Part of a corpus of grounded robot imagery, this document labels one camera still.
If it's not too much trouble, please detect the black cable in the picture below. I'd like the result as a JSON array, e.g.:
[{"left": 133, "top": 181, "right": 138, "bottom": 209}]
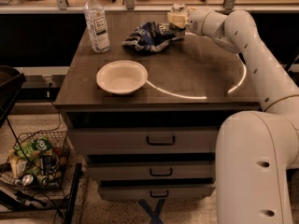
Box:
[{"left": 0, "top": 82, "right": 66, "bottom": 219}]

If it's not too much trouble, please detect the black bin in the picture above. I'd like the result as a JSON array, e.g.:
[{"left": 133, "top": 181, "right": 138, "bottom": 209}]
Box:
[{"left": 0, "top": 65, "right": 26, "bottom": 127}]

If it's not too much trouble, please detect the green snack bag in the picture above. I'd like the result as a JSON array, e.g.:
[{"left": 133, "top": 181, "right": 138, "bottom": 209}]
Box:
[{"left": 14, "top": 137, "right": 53, "bottom": 176}]

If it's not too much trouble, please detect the bottom grey drawer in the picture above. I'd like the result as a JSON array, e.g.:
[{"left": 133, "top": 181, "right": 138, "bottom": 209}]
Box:
[{"left": 98, "top": 184, "right": 216, "bottom": 201}]

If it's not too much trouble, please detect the crumpled blue chip bag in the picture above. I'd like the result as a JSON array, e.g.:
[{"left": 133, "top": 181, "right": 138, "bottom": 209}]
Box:
[{"left": 122, "top": 21, "right": 175, "bottom": 52}]

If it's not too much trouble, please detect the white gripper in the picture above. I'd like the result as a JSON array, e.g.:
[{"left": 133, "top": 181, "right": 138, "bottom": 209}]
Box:
[{"left": 167, "top": 7, "right": 226, "bottom": 38}]

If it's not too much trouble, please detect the wire basket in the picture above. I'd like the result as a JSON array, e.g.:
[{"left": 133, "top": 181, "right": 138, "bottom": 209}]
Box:
[{"left": 0, "top": 132, "right": 70, "bottom": 189}]

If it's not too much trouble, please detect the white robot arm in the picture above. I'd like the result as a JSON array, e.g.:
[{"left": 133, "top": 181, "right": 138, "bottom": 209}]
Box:
[{"left": 167, "top": 7, "right": 299, "bottom": 224}]

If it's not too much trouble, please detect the top grey drawer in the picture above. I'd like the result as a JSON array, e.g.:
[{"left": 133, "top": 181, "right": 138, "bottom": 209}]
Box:
[{"left": 67, "top": 127, "right": 217, "bottom": 155}]

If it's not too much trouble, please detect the silver can in basket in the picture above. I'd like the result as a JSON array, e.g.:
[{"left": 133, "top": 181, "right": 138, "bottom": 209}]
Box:
[{"left": 21, "top": 175, "right": 34, "bottom": 186}]

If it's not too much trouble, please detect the middle grey drawer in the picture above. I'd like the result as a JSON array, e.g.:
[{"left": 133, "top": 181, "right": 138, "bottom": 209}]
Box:
[{"left": 88, "top": 161, "right": 215, "bottom": 181}]

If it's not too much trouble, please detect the black stand leg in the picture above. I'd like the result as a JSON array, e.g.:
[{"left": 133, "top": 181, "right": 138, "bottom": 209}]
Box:
[{"left": 64, "top": 163, "right": 82, "bottom": 224}]

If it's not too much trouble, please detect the grey drawer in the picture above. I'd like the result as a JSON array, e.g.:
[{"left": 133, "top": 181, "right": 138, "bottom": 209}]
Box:
[
  {"left": 98, "top": 184, "right": 216, "bottom": 201},
  {"left": 67, "top": 127, "right": 217, "bottom": 155},
  {"left": 88, "top": 161, "right": 215, "bottom": 181}
]

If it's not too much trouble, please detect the clear plastic water bottle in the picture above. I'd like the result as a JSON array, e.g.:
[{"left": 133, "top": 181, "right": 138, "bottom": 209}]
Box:
[{"left": 83, "top": 0, "right": 110, "bottom": 53}]

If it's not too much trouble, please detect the grey drawer cabinet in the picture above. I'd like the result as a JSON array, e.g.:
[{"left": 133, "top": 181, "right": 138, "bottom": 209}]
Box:
[{"left": 55, "top": 12, "right": 259, "bottom": 188}]

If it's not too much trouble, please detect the blue tape cross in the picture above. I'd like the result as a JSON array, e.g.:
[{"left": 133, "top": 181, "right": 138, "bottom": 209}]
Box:
[{"left": 138, "top": 199, "right": 164, "bottom": 224}]

